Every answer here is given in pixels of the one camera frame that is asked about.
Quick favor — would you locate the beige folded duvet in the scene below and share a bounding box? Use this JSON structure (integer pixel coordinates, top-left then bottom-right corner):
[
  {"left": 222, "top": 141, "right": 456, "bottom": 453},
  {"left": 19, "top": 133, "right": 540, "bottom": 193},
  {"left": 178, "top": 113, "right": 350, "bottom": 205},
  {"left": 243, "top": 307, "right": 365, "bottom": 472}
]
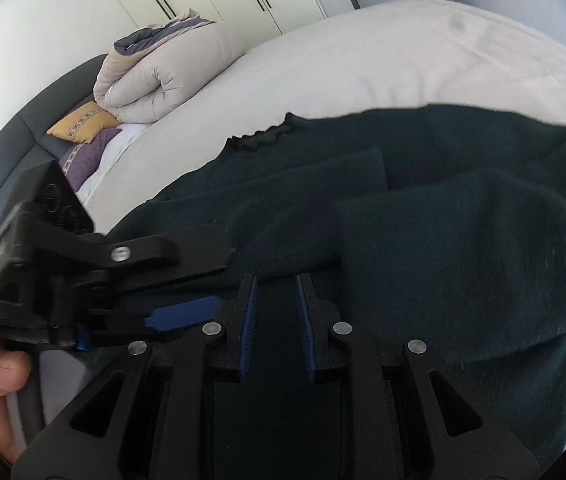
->
[{"left": 94, "top": 8, "right": 251, "bottom": 125}]

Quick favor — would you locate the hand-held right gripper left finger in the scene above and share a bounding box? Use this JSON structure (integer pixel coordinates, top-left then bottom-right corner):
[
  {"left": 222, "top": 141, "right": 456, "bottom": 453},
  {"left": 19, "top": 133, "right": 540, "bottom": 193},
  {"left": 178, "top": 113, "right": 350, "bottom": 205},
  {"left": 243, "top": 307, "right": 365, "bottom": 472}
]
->
[{"left": 10, "top": 274, "right": 260, "bottom": 480}]

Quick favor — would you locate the dark green sweater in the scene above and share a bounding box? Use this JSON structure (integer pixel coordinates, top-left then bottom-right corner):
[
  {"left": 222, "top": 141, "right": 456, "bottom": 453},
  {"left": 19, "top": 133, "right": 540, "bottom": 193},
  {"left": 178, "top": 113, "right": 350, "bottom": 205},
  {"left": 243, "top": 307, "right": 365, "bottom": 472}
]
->
[{"left": 105, "top": 105, "right": 566, "bottom": 480}]

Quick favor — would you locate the grey upholstered headboard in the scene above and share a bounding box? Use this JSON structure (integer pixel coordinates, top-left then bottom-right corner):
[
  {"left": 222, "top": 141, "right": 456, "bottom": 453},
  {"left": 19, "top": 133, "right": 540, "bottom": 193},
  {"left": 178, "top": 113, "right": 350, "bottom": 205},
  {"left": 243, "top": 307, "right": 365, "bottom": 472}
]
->
[{"left": 0, "top": 53, "right": 108, "bottom": 261}]

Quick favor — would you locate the white pillow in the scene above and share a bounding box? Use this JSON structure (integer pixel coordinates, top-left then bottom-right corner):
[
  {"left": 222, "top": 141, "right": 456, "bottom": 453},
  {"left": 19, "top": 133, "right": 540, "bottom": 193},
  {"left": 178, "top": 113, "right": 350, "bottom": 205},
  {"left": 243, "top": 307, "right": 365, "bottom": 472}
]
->
[{"left": 77, "top": 122, "right": 156, "bottom": 206}]

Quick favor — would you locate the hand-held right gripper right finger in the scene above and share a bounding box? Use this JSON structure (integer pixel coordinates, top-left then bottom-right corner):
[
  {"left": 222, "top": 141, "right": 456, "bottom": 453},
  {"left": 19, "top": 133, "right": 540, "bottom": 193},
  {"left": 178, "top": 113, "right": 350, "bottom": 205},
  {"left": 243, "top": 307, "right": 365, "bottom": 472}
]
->
[{"left": 295, "top": 274, "right": 546, "bottom": 480}]

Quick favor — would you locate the yellow patterned pillow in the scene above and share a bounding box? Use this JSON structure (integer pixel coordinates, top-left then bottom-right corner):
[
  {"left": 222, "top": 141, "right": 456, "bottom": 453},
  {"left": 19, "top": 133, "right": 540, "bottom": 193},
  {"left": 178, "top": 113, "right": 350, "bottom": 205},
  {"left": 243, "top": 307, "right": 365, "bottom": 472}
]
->
[{"left": 47, "top": 101, "right": 121, "bottom": 143}]

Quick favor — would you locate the purple patterned pillow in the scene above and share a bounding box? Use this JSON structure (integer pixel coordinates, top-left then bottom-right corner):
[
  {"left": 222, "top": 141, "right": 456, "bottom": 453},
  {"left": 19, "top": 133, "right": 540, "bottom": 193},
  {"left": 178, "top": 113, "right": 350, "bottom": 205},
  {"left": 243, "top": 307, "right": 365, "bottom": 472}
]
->
[{"left": 58, "top": 127, "right": 124, "bottom": 192}]

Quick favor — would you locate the white bed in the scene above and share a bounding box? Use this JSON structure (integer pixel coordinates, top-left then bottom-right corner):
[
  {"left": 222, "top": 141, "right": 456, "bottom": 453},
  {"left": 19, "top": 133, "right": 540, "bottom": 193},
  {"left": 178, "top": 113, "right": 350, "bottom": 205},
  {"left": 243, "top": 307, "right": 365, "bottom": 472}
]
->
[{"left": 38, "top": 0, "right": 566, "bottom": 461}]

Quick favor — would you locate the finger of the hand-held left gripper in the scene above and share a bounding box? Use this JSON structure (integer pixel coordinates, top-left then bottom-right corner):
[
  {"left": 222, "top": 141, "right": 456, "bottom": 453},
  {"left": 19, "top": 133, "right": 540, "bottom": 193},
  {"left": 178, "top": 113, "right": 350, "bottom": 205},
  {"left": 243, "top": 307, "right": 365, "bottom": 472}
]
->
[
  {"left": 73, "top": 295, "right": 224, "bottom": 351},
  {"left": 94, "top": 232, "right": 236, "bottom": 293}
]

